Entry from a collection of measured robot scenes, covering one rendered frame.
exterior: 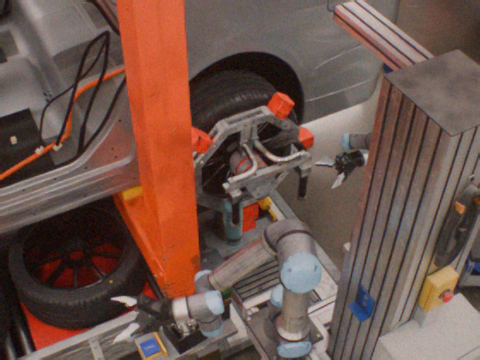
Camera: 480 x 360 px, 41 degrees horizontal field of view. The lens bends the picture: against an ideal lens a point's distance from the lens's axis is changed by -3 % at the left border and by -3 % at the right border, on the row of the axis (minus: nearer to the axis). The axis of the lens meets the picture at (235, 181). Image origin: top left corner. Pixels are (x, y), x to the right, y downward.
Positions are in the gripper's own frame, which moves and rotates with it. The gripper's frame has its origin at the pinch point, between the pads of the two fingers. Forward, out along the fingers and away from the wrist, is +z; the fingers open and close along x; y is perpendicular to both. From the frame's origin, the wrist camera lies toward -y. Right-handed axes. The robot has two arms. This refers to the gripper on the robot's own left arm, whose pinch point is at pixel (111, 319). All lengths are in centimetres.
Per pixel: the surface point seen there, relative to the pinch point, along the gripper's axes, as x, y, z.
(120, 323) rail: 44, 84, 17
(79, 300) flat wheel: 52, 71, 32
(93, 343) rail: 38, 86, 30
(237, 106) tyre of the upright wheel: 102, 22, -55
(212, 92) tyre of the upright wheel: 111, 18, -45
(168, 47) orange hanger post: 57, -54, -35
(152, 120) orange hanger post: 52, -30, -25
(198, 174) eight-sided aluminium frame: 85, 41, -32
